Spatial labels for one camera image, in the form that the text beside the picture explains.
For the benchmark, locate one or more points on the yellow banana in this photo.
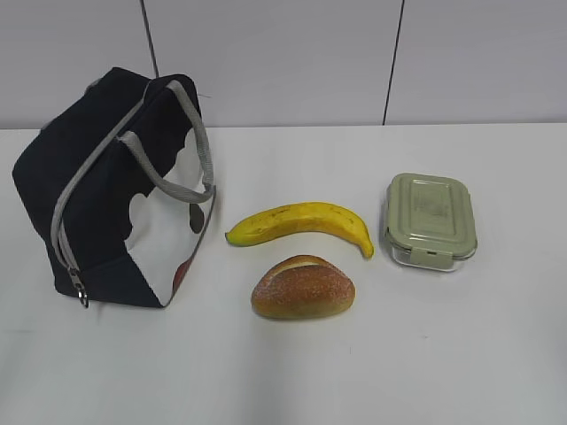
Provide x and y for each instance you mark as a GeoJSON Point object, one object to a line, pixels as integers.
{"type": "Point", "coordinates": [304, 217]}

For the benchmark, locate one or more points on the brown bread roll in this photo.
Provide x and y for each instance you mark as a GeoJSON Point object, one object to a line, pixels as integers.
{"type": "Point", "coordinates": [302, 287]}

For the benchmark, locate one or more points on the green lidded glass container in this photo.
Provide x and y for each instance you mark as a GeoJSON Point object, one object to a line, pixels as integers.
{"type": "Point", "coordinates": [429, 222]}

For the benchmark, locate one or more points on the navy and white lunch bag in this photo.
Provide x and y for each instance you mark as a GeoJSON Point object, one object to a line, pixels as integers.
{"type": "Point", "coordinates": [120, 187]}

